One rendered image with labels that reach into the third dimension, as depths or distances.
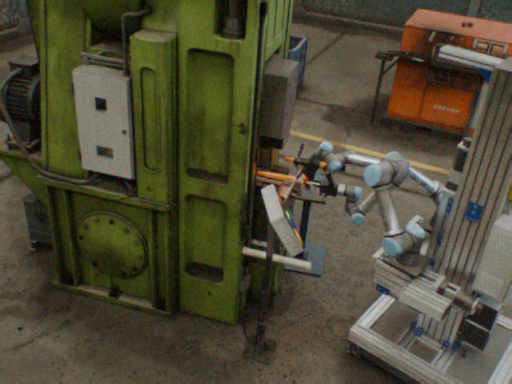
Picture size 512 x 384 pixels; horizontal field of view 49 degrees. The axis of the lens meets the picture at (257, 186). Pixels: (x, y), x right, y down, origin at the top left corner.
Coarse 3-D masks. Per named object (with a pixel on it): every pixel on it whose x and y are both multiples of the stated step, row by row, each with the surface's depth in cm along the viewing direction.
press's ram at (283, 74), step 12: (276, 60) 342; (288, 60) 344; (276, 72) 324; (288, 72) 325; (264, 84) 325; (276, 84) 323; (288, 84) 324; (264, 96) 329; (276, 96) 327; (288, 96) 332; (264, 108) 332; (276, 108) 330; (288, 108) 340; (264, 120) 336; (276, 120) 334; (288, 120) 348; (264, 132) 340; (276, 132) 338
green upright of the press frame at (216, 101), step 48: (192, 0) 287; (240, 0) 287; (192, 48) 302; (240, 48) 292; (192, 96) 319; (240, 96) 305; (192, 144) 335; (240, 144) 319; (192, 192) 345; (240, 192) 335; (192, 240) 371; (240, 240) 353; (192, 288) 385
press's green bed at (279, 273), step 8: (256, 264) 396; (264, 264) 394; (272, 264) 391; (280, 264) 427; (248, 272) 402; (256, 272) 400; (272, 272) 396; (280, 272) 420; (256, 280) 403; (272, 280) 399; (280, 280) 424; (248, 288) 409; (256, 288) 407; (272, 288) 403; (248, 296) 413; (256, 296) 411; (272, 296) 407; (272, 304) 411
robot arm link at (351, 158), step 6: (348, 156) 351; (354, 156) 347; (360, 156) 344; (366, 156) 341; (348, 162) 352; (354, 162) 346; (360, 162) 342; (366, 162) 338; (372, 162) 334; (396, 162) 322; (396, 168) 318; (396, 174) 320
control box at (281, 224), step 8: (272, 184) 326; (264, 192) 323; (272, 192) 320; (264, 200) 317; (272, 200) 314; (272, 208) 308; (280, 208) 305; (272, 216) 302; (280, 216) 299; (272, 224) 300; (280, 224) 301; (288, 224) 302; (280, 232) 303; (288, 232) 304; (288, 240) 307; (296, 240) 308; (288, 248) 310; (296, 248) 311
